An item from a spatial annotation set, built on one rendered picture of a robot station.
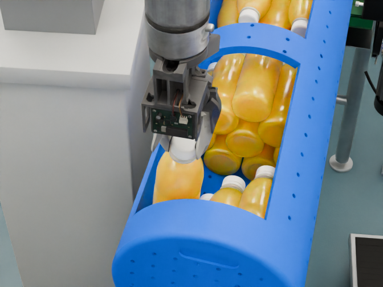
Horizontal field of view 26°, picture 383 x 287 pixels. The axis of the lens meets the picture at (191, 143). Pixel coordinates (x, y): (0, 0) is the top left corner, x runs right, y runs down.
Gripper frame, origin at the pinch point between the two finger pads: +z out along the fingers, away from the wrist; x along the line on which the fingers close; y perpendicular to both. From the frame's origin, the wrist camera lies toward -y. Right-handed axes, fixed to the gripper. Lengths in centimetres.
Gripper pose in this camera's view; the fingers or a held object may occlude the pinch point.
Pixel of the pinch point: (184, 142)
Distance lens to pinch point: 115.2
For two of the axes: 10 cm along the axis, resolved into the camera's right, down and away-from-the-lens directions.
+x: 9.7, 1.7, -1.6
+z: 0.1, 6.8, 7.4
